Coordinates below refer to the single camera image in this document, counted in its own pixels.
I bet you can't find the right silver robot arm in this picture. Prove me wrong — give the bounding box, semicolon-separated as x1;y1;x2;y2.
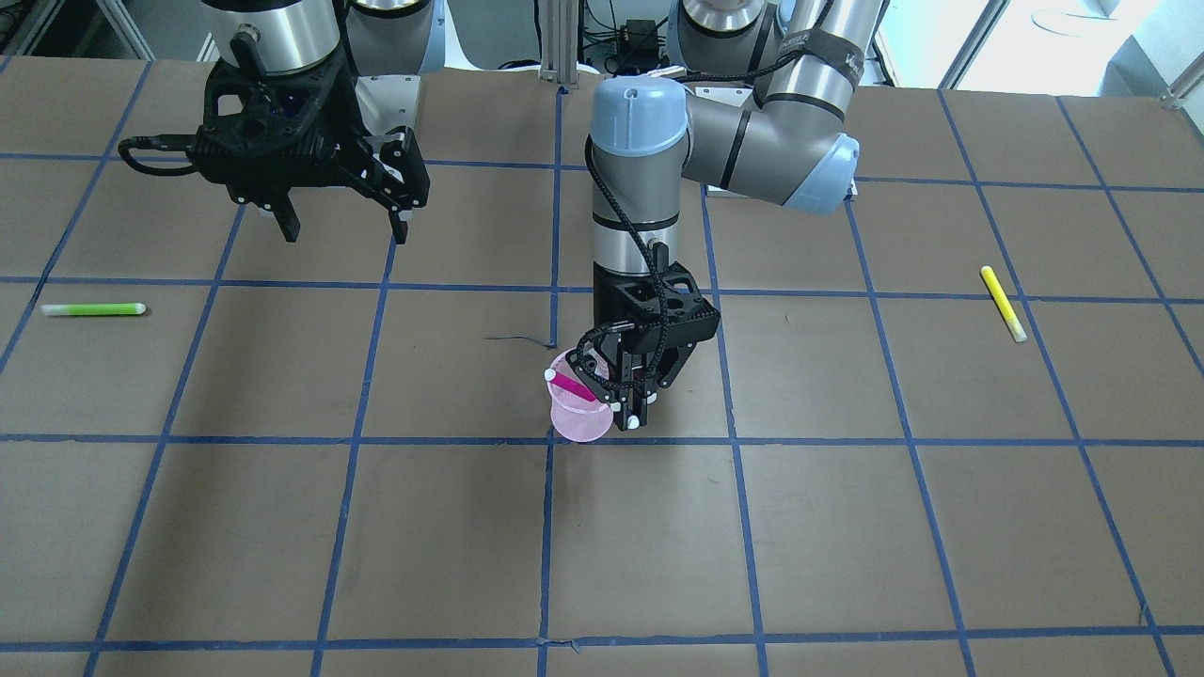
185;1;447;245

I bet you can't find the pink marker pen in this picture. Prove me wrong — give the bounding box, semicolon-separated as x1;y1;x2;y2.
545;369;598;402

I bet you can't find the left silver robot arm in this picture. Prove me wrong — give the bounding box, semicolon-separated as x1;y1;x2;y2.
566;1;889;430

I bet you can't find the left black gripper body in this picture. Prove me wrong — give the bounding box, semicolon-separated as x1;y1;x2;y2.
569;264;720;404

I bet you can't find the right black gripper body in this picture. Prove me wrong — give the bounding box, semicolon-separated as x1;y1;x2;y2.
193;42;431;212

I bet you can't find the aluminium frame post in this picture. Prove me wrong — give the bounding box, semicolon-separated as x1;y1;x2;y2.
536;0;580;92

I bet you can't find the pink mesh cup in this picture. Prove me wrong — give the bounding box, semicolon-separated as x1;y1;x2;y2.
545;351;613;443

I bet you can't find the green marker pen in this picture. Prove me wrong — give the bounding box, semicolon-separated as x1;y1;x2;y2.
39;304;148;318

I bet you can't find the yellow marker pen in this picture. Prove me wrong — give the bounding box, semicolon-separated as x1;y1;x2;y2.
979;265;1028;343

